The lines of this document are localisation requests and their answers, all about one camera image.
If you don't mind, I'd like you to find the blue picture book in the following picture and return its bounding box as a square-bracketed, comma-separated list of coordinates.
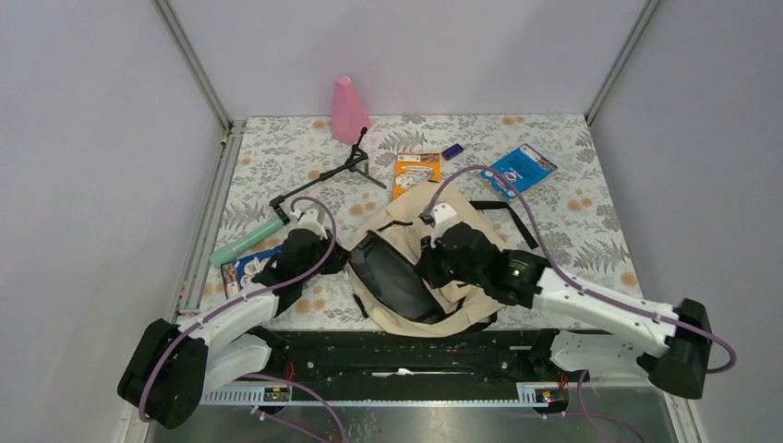
[220, 245, 282, 299]

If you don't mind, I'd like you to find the beige canvas backpack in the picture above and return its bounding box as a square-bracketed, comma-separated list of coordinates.
[347, 182, 504, 338]

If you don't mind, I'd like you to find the blue booklet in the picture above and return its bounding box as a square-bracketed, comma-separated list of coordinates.
[478, 143, 558, 200]

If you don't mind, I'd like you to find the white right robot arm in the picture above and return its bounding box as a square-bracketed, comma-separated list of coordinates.
[416, 169, 738, 400]

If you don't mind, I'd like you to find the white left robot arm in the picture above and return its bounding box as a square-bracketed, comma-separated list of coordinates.
[117, 197, 338, 429]

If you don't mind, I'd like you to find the green tube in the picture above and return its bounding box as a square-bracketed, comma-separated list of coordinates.
[209, 218, 284, 268]

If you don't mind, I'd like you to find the orange booklet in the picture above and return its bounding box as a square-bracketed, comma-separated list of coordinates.
[391, 152, 441, 200]

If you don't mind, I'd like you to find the small purple box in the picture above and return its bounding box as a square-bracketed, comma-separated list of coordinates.
[441, 143, 464, 162]

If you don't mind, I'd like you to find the black compass tool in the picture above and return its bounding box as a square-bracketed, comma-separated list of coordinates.
[269, 126, 387, 225]

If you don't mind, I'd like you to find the pink cone-shaped object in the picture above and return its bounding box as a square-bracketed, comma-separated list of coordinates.
[330, 76, 371, 145]

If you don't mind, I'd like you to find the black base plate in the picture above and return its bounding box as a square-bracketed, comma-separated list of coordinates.
[229, 329, 655, 402]

